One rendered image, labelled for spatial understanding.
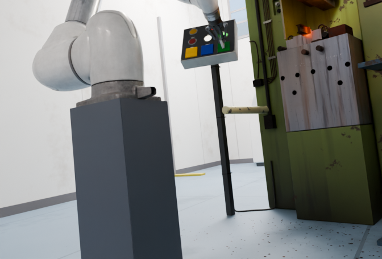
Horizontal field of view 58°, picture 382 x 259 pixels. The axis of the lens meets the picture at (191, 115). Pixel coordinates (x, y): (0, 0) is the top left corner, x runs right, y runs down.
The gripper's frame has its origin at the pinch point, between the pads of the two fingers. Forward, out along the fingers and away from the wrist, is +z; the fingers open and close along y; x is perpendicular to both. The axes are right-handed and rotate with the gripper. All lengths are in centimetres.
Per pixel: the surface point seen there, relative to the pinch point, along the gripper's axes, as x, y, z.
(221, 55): -5.4, -1.3, 5.3
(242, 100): 207, -51, 345
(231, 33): 10.4, 4.5, 3.8
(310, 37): -6.6, 47.9, 1.9
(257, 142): 104, -23, 312
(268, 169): -53, 15, 64
